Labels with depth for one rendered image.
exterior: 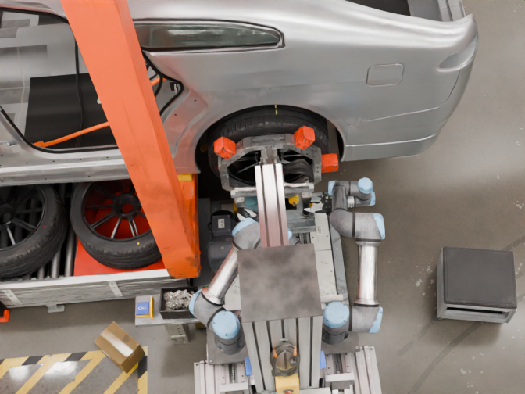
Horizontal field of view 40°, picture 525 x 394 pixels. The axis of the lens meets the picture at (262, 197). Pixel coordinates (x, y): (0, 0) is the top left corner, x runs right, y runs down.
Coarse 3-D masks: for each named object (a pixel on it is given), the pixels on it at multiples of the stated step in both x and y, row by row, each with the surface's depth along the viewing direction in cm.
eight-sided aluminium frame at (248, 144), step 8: (256, 136) 365; (264, 136) 365; (272, 136) 365; (280, 136) 364; (288, 136) 364; (240, 144) 367; (248, 144) 363; (256, 144) 363; (264, 144) 363; (272, 144) 362; (280, 144) 362; (288, 144) 362; (240, 152) 367; (304, 152) 370; (312, 152) 372; (320, 152) 377; (224, 160) 373; (232, 160) 373; (312, 160) 388; (320, 160) 377; (224, 168) 378; (320, 168) 384; (224, 176) 385; (304, 176) 400; (320, 176) 391; (224, 184) 392; (232, 184) 396; (240, 184) 402
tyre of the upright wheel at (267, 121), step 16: (240, 112) 369; (256, 112) 366; (272, 112) 365; (288, 112) 367; (304, 112) 372; (208, 128) 392; (224, 128) 372; (240, 128) 365; (256, 128) 364; (272, 128) 364; (288, 128) 365; (320, 128) 378; (208, 144) 390; (320, 144) 379
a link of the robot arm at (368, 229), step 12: (360, 216) 328; (372, 216) 327; (360, 228) 326; (372, 228) 325; (360, 240) 327; (372, 240) 325; (360, 252) 328; (372, 252) 326; (360, 264) 328; (372, 264) 326; (360, 276) 327; (372, 276) 326; (360, 288) 327; (372, 288) 325; (360, 300) 325; (372, 300) 325; (360, 312) 324; (372, 312) 323; (360, 324) 323; (372, 324) 323
